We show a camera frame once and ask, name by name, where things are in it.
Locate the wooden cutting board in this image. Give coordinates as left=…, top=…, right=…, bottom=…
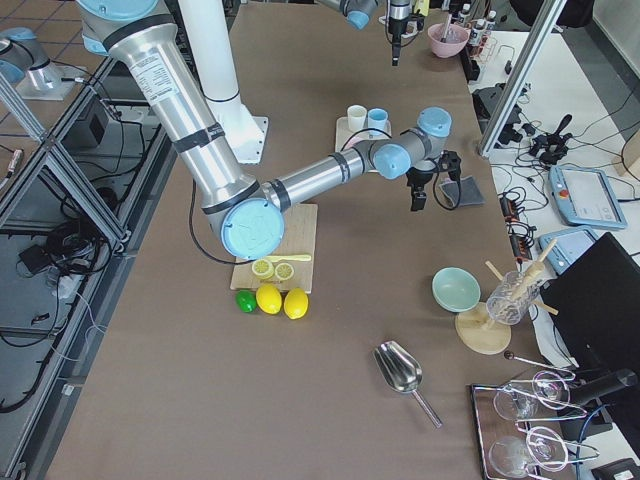
left=230, top=204, right=318, bottom=294

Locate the cream white plastic cup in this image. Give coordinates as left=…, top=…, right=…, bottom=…
left=347, top=104, right=367, bottom=133

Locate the lemon half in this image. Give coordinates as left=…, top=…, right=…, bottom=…
left=274, top=262, right=295, bottom=282
left=251, top=258, right=275, bottom=280

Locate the grey folded cloth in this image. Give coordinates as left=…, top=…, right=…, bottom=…
left=439, top=176, right=485, bottom=207

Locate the metal ice scoop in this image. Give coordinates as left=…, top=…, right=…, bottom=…
left=374, top=340, right=443, bottom=428

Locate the pink bowl with ice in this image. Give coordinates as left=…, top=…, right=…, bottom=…
left=427, top=23, right=470, bottom=58

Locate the lemon half lower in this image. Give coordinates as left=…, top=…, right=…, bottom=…
left=251, top=258, right=275, bottom=280

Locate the green lime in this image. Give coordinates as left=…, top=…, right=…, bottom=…
left=235, top=290, right=258, bottom=313

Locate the whole yellow lemon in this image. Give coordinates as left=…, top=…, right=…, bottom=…
left=284, top=288, right=309, bottom=320
left=256, top=284, right=282, bottom=315

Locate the clear textured glass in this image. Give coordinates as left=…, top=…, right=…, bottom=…
left=486, top=271, right=540, bottom=325

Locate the light blue plastic cup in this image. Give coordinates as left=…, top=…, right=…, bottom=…
left=366, top=108, right=388, bottom=131

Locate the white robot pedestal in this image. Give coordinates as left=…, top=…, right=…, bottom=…
left=179, top=0, right=269, bottom=165

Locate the yellow plastic knife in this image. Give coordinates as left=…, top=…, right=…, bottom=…
left=263, top=254, right=312, bottom=263

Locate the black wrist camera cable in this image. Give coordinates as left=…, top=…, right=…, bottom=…
left=188, top=128, right=464, bottom=264

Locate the green plastic bowl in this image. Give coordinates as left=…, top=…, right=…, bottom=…
left=432, top=267, right=481, bottom=313

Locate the wine glass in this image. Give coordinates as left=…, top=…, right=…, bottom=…
left=489, top=426, right=569, bottom=479
left=493, top=370, right=570, bottom=421

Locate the cream rabbit serving tray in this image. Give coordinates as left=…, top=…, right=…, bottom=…
left=334, top=116, right=392, bottom=151

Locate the black mirror tray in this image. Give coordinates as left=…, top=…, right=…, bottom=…
left=469, top=384, right=599, bottom=479

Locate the black monitor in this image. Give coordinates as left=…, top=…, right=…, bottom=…
left=542, top=233, right=639, bottom=373

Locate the blue teach pendant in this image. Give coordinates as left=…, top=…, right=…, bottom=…
left=538, top=225, right=598, bottom=275
left=549, top=165, right=628, bottom=230

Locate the wooden cup stand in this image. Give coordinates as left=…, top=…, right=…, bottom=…
left=455, top=240, right=559, bottom=355

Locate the lemon half upper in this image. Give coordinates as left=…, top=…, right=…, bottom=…
left=274, top=262, right=295, bottom=282

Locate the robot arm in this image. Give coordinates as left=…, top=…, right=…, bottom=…
left=78, top=1, right=460, bottom=261
left=319, top=0, right=428, bottom=67

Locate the aluminium frame post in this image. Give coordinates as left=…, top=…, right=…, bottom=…
left=478, top=0, right=566, bottom=158

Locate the pink plastic cup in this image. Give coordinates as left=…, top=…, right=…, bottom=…
left=345, top=139, right=361, bottom=149

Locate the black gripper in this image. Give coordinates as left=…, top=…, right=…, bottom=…
left=406, top=150, right=461, bottom=211
left=384, top=0, right=425, bottom=66

